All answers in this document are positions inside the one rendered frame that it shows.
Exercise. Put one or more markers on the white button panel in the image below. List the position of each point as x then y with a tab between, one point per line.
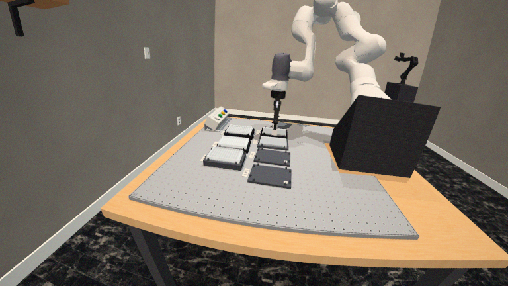
217	120

